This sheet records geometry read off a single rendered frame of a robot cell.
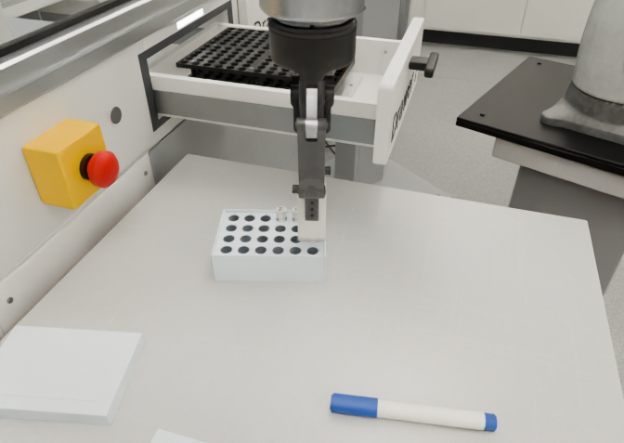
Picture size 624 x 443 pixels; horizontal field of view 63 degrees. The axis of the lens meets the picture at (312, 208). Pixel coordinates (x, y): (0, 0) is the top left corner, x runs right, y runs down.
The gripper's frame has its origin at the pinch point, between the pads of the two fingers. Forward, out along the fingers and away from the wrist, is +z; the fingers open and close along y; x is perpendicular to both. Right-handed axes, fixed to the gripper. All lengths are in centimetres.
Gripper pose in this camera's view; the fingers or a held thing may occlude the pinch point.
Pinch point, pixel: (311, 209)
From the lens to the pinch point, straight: 54.6
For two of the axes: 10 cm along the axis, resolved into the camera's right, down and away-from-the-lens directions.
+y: 0.2, -5.9, 8.1
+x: -10.0, -0.1, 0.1
